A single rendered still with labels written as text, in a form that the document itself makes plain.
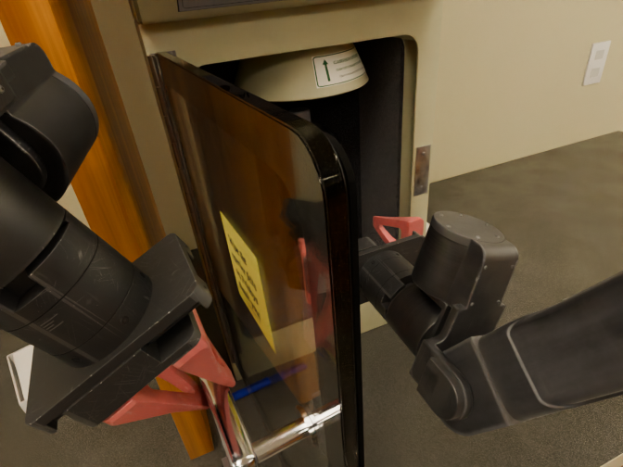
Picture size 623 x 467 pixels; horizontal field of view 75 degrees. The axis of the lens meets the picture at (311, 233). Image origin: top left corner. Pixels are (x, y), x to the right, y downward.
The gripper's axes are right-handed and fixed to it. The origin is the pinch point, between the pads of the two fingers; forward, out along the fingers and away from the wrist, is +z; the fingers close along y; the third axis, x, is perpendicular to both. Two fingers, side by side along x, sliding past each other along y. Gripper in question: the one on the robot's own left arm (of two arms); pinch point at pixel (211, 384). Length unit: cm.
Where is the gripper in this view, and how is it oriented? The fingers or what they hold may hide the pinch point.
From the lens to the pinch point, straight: 30.0
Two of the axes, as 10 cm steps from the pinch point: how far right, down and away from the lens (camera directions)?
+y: -7.7, 6.3, -0.9
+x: 4.5, 4.4, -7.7
